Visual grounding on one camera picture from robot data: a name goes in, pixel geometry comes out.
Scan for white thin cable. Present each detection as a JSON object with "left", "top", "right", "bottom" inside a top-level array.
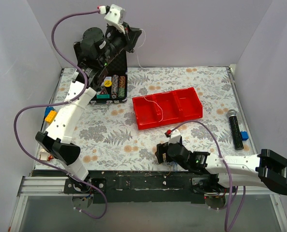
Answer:
[{"left": 136, "top": 29, "right": 164, "bottom": 123}]

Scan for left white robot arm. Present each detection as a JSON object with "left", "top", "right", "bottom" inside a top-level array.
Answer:
[{"left": 35, "top": 23, "right": 142, "bottom": 193}]

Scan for small blue block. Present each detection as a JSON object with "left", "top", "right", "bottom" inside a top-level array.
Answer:
[{"left": 241, "top": 131, "right": 249, "bottom": 141}]

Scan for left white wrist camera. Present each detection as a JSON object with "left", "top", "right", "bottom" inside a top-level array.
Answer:
[{"left": 104, "top": 4, "right": 126, "bottom": 34}]

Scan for white and red toy piece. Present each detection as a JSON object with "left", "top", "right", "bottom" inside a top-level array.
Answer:
[{"left": 39, "top": 149, "right": 54, "bottom": 161}]

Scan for yellow and green duplo bricks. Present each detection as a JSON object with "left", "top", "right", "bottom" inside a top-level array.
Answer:
[{"left": 45, "top": 110, "right": 58, "bottom": 124}]

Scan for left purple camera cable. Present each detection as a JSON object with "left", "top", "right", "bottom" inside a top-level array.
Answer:
[{"left": 14, "top": 5, "right": 108, "bottom": 219}]

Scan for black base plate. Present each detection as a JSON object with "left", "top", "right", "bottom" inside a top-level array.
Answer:
[{"left": 63, "top": 170, "right": 238, "bottom": 205}]

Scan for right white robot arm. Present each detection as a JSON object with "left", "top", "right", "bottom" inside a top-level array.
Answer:
[{"left": 155, "top": 143, "right": 287, "bottom": 196}]

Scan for floral table mat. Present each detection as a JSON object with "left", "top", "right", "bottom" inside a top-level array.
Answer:
[{"left": 73, "top": 67, "right": 256, "bottom": 171}]

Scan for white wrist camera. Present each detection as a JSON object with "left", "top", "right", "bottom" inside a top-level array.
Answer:
[
  {"left": 165, "top": 129, "right": 182, "bottom": 144},
  {"left": 104, "top": 4, "right": 126, "bottom": 34}
]

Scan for aluminium frame rail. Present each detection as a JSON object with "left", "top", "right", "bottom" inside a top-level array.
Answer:
[{"left": 9, "top": 178, "right": 73, "bottom": 232}]

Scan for blue duplo brick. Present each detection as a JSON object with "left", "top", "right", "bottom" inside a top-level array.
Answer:
[{"left": 45, "top": 107, "right": 54, "bottom": 117}]

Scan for black microphone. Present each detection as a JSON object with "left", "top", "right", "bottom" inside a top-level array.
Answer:
[{"left": 227, "top": 109, "right": 244, "bottom": 150}]

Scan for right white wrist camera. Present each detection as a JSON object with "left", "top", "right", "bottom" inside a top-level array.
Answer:
[{"left": 165, "top": 129, "right": 182, "bottom": 144}]

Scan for black poker chip case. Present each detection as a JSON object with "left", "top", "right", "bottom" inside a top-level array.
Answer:
[{"left": 74, "top": 42, "right": 128, "bottom": 104}]

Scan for red three-compartment bin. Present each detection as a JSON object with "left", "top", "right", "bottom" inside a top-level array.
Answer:
[{"left": 132, "top": 87, "right": 203, "bottom": 130}]

